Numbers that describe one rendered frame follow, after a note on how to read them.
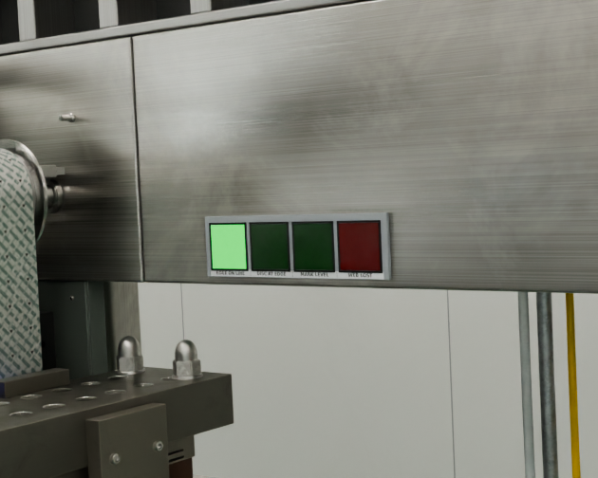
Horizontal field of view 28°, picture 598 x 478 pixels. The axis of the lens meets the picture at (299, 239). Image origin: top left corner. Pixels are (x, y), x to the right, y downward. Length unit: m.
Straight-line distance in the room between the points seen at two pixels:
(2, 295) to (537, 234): 0.64
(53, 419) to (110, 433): 0.07
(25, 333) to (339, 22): 0.53
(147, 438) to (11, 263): 0.29
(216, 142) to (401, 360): 2.73
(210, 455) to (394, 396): 0.90
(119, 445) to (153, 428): 0.05
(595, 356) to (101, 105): 2.46
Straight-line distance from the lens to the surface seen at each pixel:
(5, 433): 1.20
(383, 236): 1.23
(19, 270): 1.45
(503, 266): 1.17
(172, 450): 1.38
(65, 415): 1.25
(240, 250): 1.34
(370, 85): 1.24
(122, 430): 1.28
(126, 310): 1.76
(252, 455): 4.51
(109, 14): 1.51
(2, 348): 1.44
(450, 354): 3.94
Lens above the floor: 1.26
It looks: 3 degrees down
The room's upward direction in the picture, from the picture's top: 3 degrees counter-clockwise
